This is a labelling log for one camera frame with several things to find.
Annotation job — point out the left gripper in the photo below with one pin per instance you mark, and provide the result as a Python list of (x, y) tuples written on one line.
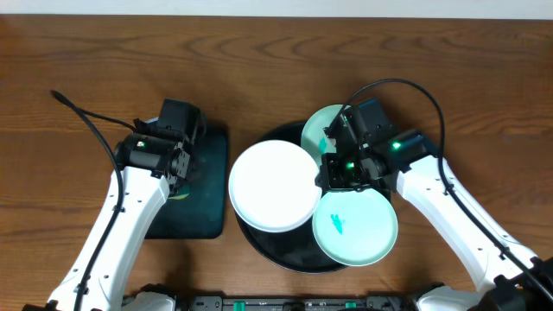
[(182, 168)]

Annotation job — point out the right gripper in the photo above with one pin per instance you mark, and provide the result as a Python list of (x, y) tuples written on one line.
[(339, 178)]

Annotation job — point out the green yellow sponge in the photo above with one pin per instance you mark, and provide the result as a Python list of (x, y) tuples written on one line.
[(180, 193)]

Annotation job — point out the mint green plate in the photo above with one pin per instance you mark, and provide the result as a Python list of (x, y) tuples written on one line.
[(313, 137), (355, 228)]

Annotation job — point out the white plate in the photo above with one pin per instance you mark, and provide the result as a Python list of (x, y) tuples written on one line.
[(272, 186)]

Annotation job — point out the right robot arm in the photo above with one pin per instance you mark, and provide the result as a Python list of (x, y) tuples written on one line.
[(506, 274)]

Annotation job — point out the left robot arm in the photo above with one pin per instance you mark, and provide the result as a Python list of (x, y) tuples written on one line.
[(149, 168)]

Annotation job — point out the black rectangular tray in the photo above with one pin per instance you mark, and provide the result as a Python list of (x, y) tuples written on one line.
[(201, 214)]

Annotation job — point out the black round tray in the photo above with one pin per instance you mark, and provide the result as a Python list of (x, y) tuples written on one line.
[(297, 249)]

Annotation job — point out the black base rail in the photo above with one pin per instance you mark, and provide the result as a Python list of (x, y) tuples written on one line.
[(219, 302)]

